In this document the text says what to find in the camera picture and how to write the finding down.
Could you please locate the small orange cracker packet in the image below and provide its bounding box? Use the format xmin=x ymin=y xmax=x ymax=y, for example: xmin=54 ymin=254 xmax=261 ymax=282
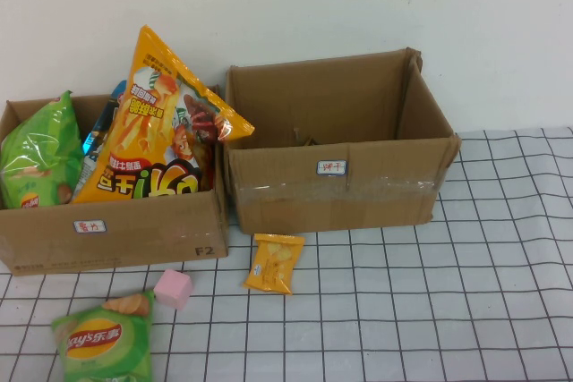
xmin=242 ymin=232 xmax=306 ymax=296

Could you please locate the cardboard box with F2 print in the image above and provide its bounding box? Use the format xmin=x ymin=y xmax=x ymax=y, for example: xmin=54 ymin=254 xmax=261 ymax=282
xmin=0 ymin=84 xmax=230 ymax=277

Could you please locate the green Lay's cucumber chips bag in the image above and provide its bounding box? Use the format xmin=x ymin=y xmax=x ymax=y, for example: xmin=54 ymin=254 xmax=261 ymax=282
xmin=50 ymin=290 xmax=156 ymax=382

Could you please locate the large orange snack bag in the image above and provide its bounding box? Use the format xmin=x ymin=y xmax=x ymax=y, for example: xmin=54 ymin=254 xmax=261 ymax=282
xmin=71 ymin=24 xmax=256 ymax=205

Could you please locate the blue and white snack bag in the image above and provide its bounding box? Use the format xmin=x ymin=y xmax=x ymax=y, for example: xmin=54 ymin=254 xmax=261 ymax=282
xmin=70 ymin=79 xmax=129 ymax=196

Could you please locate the taped cardboard box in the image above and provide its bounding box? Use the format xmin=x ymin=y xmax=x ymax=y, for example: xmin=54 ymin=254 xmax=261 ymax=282
xmin=224 ymin=47 xmax=463 ymax=236

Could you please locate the pink foam cube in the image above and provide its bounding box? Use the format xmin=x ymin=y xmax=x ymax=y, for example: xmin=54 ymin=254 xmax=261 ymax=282
xmin=152 ymin=268 xmax=195 ymax=311

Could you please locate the white black-checked tablecloth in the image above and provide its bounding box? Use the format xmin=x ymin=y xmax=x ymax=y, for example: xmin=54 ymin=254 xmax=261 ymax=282
xmin=0 ymin=126 xmax=573 ymax=382

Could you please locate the white label with red writing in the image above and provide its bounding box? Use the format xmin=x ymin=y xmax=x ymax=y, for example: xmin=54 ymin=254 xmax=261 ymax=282
xmin=73 ymin=218 xmax=108 ymax=235

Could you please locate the crumpled green Lay's chips bag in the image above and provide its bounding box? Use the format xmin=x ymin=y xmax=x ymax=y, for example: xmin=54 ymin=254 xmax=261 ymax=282
xmin=0 ymin=89 xmax=86 ymax=210

